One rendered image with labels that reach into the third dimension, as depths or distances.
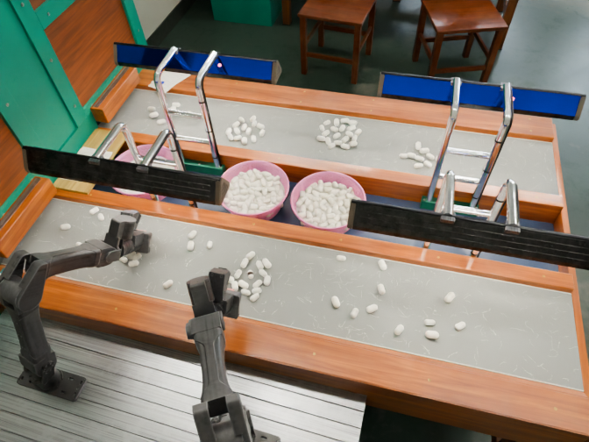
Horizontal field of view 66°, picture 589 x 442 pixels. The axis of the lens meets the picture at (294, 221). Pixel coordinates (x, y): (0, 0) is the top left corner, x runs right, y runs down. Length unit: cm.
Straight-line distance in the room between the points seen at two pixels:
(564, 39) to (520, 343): 317
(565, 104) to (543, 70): 224
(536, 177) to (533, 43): 237
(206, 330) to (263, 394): 40
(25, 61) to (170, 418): 123
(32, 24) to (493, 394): 178
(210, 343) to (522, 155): 140
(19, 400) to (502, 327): 142
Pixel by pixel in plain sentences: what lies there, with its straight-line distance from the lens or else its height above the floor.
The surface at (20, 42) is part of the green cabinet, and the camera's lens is 181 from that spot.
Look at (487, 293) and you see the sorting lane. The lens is 153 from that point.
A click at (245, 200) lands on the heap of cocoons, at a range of 168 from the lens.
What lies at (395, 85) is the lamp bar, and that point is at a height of 108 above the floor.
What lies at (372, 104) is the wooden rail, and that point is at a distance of 202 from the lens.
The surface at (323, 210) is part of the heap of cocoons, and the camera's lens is 163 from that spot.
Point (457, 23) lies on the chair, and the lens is 328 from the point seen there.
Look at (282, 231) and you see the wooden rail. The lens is 155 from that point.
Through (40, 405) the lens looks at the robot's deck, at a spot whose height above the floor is 67.
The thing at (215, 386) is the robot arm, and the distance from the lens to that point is 97.
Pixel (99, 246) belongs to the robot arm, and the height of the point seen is 96.
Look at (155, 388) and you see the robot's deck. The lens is 147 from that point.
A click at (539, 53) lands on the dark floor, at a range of 408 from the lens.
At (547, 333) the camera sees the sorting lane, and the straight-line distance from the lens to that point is 153.
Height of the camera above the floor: 200
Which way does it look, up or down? 52 degrees down
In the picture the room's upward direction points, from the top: 4 degrees counter-clockwise
